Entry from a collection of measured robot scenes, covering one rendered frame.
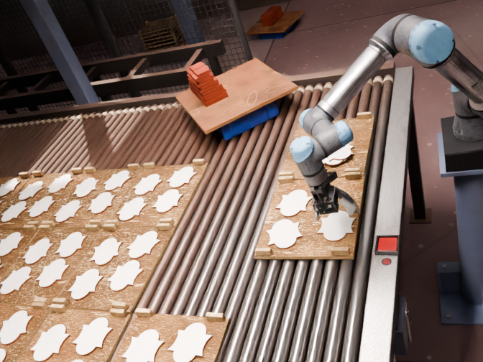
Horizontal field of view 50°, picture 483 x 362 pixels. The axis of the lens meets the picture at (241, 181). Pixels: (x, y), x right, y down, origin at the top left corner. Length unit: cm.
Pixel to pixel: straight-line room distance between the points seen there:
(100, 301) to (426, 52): 137
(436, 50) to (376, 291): 73
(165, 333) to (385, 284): 71
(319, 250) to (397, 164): 52
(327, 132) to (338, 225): 38
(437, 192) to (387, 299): 178
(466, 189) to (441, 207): 101
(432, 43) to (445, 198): 179
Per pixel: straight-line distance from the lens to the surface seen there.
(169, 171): 244
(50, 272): 224
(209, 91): 260
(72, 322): 199
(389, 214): 189
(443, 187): 338
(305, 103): 262
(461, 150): 206
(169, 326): 176
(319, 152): 158
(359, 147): 219
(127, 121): 310
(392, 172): 206
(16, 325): 213
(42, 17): 332
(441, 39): 164
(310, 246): 180
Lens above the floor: 220
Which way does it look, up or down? 35 degrees down
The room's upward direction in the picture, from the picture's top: 21 degrees counter-clockwise
